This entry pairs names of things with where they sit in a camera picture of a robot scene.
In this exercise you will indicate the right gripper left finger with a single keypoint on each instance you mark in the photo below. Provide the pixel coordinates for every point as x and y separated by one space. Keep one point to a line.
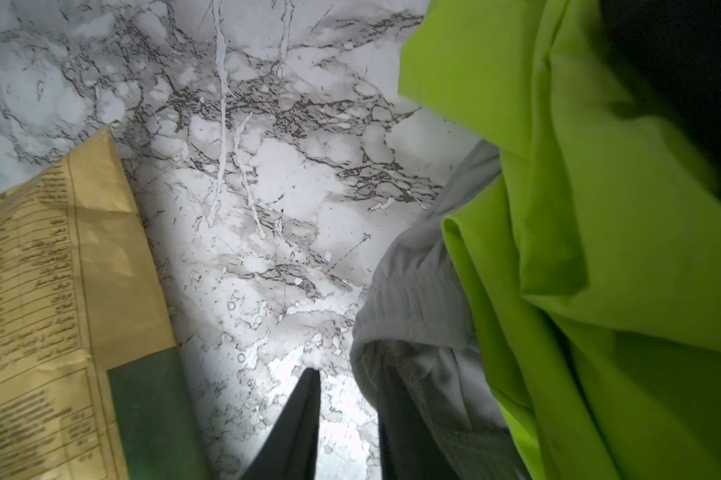
292 446

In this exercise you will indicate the gold snack bag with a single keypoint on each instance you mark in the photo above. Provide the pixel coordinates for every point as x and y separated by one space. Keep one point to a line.
91 383

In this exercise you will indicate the black cloth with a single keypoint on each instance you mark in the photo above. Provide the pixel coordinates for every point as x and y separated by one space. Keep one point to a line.
676 45

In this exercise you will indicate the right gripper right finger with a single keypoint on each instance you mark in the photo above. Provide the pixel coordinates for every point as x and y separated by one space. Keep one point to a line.
408 449

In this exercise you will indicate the lime green cloth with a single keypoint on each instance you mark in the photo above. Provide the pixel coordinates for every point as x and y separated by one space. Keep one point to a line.
592 265

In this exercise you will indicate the grey cloth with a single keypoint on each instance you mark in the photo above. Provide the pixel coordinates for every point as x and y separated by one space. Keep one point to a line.
417 319

